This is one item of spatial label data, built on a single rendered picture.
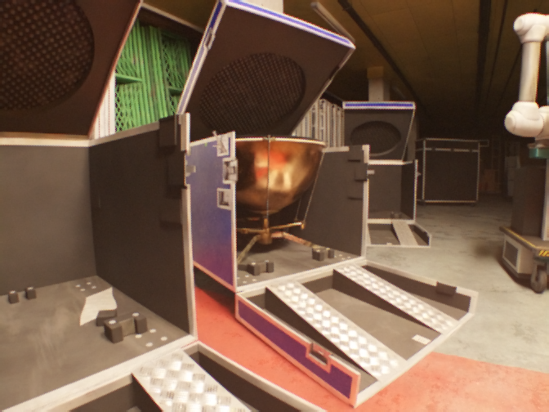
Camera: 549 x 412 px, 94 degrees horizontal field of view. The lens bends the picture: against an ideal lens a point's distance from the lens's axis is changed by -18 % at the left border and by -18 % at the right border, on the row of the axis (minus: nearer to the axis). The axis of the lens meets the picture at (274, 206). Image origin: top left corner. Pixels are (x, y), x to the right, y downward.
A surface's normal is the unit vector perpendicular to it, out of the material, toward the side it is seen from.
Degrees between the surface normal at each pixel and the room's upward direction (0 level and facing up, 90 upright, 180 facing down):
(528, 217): 90
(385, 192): 90
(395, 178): 90
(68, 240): 90
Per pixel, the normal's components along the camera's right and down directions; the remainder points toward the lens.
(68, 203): 0.78, 0.07
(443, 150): -0.07, 0.11
